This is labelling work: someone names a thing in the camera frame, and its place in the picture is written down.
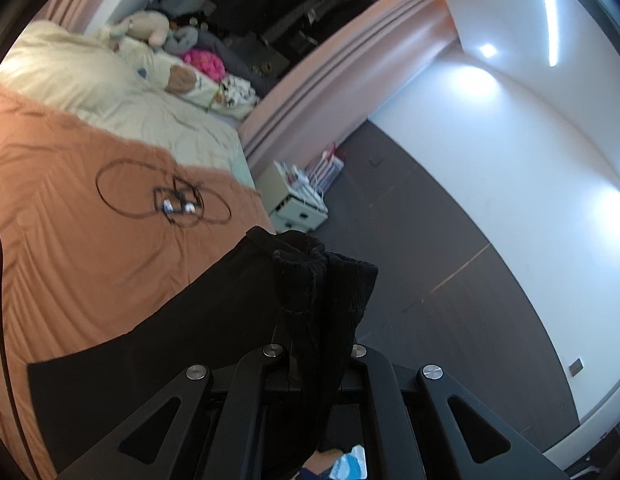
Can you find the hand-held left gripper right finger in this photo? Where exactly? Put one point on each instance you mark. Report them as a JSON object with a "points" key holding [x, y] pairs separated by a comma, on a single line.
{"points": [[375, 370]]}

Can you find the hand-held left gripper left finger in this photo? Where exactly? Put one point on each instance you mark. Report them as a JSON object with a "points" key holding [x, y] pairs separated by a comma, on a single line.
{"points": [[270, 360]]}

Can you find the black pants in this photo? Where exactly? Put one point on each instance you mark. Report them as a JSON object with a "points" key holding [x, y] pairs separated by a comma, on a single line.
{"points": [[215, 320]]}

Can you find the blue patterned bed sheet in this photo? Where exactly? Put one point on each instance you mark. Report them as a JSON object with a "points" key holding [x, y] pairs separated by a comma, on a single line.
{"points": [[352, 465]]}

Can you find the white nightstand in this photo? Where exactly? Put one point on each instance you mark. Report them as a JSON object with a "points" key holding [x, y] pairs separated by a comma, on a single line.
{"points": [[290, 210]]}

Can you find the white power strip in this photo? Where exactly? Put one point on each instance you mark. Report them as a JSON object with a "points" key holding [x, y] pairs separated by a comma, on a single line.
{"points": [[302, 180]]}

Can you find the red striped bag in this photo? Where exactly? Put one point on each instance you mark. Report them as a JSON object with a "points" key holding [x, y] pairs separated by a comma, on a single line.
{"points": [[325, 165]]}

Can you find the orange blanket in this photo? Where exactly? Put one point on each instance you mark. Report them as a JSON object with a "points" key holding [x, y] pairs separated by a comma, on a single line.
{"points": [[65, 260]]}

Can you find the white patterned pillow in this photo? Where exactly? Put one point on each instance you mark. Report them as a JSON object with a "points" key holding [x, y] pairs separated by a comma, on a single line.
{"points": [[235, 92]]}

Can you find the pink fuzzy cloth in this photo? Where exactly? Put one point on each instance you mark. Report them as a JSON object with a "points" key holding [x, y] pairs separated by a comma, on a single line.
{"points": [[205, 62]]}

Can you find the dark grey bedding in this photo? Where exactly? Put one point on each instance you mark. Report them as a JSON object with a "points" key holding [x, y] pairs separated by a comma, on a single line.
{"points": [[240, 52]]}

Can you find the cream duvet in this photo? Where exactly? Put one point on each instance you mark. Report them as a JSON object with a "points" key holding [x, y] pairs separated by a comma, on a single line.
{"points": [[90, 90]]}

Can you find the grey plush toy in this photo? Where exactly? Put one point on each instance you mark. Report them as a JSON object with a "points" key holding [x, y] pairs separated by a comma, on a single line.
{"points": [[182, 37]]}

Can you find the beige plush toy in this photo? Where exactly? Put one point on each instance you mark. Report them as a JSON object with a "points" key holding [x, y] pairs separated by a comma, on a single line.
{"points": [[140, 27]]}

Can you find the ceiling strip light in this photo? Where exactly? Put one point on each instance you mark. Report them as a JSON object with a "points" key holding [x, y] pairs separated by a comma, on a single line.
{"points": [[547, 15]]}

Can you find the wall socket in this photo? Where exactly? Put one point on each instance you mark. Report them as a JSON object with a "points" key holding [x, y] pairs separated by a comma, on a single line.
{"points": [[575, 366]]}

